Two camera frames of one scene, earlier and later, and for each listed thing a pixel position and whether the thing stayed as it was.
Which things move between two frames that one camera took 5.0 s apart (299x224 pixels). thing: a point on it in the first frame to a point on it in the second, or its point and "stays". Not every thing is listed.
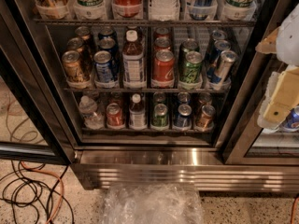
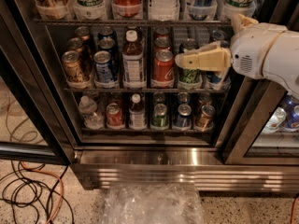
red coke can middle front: (163, 69) stays
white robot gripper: (290, 42) to (251, 50)
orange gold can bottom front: (204, 121) stays
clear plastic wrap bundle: (152, 203) stays
